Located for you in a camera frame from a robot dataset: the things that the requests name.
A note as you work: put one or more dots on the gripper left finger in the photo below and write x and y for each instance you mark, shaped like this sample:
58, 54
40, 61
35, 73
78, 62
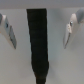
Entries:
9, 31

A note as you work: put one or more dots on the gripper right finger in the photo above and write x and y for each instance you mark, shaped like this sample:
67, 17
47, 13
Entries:
70, 30

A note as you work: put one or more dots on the white sliding door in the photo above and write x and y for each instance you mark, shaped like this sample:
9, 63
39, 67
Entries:
66, 63

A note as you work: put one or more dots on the white cabinet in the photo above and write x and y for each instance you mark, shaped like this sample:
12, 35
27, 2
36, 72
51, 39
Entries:
41, 3

